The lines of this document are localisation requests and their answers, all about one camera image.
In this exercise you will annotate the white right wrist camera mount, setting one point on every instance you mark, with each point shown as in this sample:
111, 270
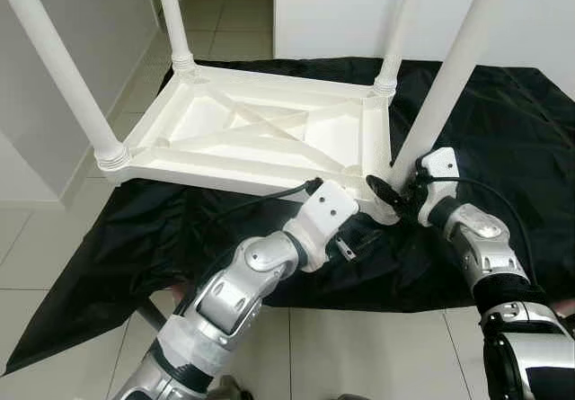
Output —
440, 166

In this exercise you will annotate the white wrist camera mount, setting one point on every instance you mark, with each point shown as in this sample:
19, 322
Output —
323, 209
440, 166

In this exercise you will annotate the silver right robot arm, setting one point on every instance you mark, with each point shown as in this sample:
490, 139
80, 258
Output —
494, 256

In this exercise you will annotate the robot leg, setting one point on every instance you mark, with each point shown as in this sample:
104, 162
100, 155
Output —
352, 396
226, 388

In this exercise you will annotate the black metal stand leg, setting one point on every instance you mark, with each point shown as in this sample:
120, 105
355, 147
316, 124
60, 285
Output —
153, 313

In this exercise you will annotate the robot left leg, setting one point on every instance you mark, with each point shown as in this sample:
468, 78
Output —
226, 388

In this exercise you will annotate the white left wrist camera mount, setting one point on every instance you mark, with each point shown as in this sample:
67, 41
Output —
323, 209

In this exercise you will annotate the robot right leg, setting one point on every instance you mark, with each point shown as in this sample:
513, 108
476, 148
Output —
352, 396

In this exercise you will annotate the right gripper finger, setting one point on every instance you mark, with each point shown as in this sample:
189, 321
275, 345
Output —
384, 192

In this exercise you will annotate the black table cloth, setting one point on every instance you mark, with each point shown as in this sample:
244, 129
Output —
503, 220

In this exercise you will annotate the white plastic table top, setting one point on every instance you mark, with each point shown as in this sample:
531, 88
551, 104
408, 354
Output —
252, 121

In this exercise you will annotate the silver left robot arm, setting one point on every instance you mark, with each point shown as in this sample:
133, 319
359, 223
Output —
234, 283

